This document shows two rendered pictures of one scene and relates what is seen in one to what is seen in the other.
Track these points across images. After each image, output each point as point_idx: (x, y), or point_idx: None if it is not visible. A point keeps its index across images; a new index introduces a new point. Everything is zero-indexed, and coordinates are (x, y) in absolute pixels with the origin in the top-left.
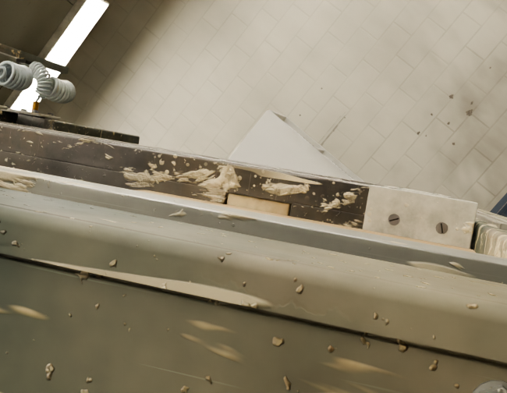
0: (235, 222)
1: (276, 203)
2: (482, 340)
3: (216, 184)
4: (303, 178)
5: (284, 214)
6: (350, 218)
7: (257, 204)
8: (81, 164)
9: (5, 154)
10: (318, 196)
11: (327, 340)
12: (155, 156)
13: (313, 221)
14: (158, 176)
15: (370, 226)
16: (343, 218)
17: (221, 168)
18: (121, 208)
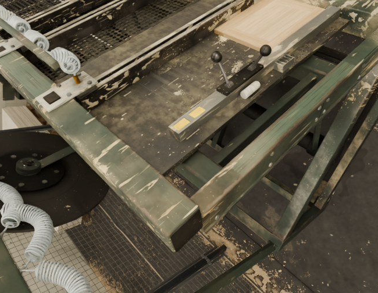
0: (316, 28)
1: (238, 10)
2: None
3: (227, 15)
4: (243, 0)
5: (240, 11)
6: (252, 3)
7: (235, 14)
8: (198, 35)
9: (179, 47)
10: (246, 2)
11: None
12: (214, 18)
13: (250, 10)
14: (216, 23)
15: (255, 2)
16: (250, 4)
17: (228, 10)
18: (303, 39)
